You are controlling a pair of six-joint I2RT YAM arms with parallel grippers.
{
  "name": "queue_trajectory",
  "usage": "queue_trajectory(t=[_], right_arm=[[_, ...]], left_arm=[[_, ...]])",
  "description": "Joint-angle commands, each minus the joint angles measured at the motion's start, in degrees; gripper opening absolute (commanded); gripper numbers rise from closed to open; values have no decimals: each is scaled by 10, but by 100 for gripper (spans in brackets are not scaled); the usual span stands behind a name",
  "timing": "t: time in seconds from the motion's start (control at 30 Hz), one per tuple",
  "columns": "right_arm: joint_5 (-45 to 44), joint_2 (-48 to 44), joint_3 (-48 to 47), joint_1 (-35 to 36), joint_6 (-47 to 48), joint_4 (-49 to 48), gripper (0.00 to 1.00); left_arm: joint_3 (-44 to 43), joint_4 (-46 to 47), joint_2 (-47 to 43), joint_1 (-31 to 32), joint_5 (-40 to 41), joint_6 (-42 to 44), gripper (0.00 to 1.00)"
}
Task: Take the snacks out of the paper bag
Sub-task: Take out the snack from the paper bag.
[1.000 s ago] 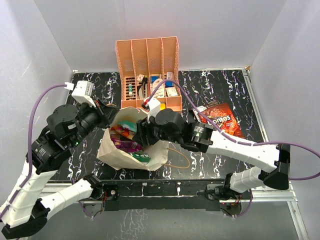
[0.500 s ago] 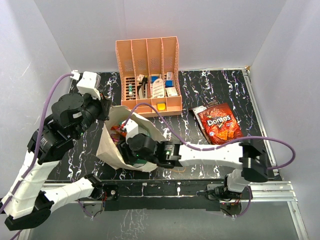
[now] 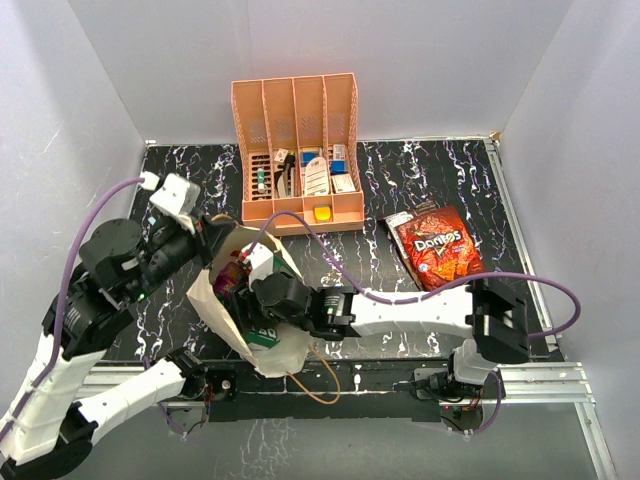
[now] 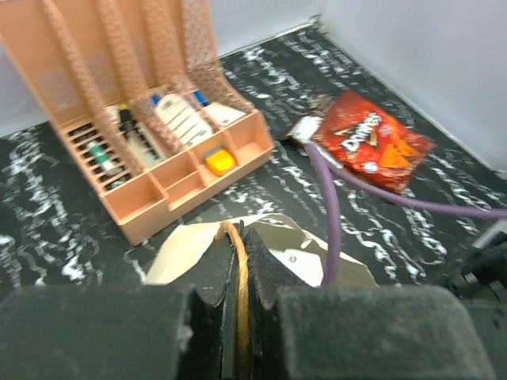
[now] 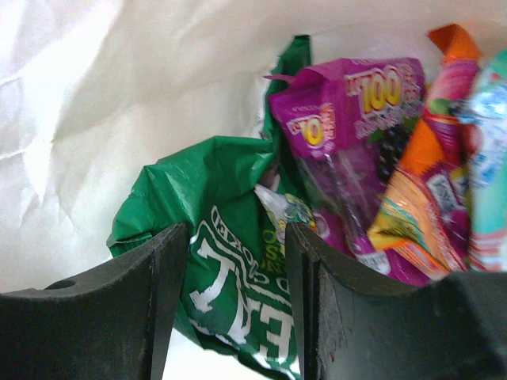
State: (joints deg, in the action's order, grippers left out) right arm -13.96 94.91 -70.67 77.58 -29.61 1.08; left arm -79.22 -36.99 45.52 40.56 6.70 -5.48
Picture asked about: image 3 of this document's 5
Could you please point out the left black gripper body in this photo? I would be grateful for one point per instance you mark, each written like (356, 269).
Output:
(173, 248)

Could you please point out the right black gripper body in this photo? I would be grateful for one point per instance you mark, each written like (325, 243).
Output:
(249, 302)

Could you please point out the green chips bag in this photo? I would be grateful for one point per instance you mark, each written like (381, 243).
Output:
(259, 343)

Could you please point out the brown paper bag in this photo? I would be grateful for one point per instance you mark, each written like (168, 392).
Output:
(288, 356)

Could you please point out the brown kettle chips bag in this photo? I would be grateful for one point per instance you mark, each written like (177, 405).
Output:
(393, 221)

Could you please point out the red doritos bag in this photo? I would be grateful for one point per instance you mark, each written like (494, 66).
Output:
(439, 247)

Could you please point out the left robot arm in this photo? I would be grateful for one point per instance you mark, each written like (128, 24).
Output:
(48, 432)

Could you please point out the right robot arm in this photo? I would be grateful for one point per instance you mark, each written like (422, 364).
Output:
(488, 316)

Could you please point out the purple grape candy bag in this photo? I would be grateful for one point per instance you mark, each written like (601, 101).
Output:
(232, 276)

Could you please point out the green white glue stick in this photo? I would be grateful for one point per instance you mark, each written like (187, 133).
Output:
(261, 183)

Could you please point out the black white stapler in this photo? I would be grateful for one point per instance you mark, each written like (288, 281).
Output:
(284, 163)

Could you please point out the white label booklet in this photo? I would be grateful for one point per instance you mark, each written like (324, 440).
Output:
(316, 179)

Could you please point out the pink plastic desk organizer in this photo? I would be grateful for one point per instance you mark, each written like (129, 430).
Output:
(311, 116)

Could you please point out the small white card box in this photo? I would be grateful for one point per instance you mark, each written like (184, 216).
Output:
(343, 183)

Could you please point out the blue box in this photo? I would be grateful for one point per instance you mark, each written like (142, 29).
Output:
(338, 167)

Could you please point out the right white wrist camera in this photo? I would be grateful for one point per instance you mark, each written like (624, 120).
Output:
(257, 261)

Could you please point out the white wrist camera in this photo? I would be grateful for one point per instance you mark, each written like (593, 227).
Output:
(174, 196)
(257, 261)

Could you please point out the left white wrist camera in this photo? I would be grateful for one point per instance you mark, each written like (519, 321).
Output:
(174, 196)

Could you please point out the black front mounting rail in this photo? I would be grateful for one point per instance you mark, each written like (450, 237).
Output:
(342, 389)

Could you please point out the aluminium frame rail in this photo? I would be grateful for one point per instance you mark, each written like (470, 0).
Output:
(549, 382)

